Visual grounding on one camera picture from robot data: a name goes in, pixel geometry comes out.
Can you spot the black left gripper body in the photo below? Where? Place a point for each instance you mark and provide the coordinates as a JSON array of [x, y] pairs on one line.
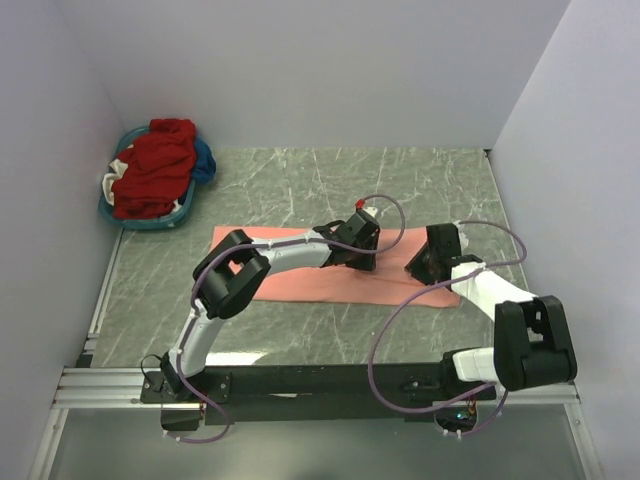
[[364, 245]]

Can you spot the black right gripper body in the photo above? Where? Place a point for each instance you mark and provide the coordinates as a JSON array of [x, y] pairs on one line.
[[427, 257]]

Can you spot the pink t shirt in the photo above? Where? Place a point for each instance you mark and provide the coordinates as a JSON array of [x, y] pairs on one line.
[[388, 285]]

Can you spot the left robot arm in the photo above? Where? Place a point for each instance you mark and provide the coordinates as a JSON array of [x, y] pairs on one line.
[[228, 279]]

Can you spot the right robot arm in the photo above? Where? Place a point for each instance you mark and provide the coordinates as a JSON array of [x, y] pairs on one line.
[[532, 345]]

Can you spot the blue t shirt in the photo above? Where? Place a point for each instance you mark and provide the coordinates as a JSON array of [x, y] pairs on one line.
[[205, 166]]

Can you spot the teal laundry basket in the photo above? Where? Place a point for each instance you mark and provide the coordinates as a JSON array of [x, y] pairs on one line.
[[170, 221]]

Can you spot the red t shirt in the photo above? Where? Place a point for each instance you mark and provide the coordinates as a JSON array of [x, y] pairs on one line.
[[158, 170]]

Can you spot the black base beam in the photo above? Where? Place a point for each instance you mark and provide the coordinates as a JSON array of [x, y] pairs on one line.
[[254, 393]]

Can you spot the white t shirt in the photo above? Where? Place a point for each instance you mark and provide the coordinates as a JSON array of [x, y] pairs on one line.
[[116, 171]]

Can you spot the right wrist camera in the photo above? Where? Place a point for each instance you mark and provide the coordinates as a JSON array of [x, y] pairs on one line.
[[463, 238]]

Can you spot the aluminium rail frame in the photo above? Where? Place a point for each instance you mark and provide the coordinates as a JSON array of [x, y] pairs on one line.
[[144, 305]]

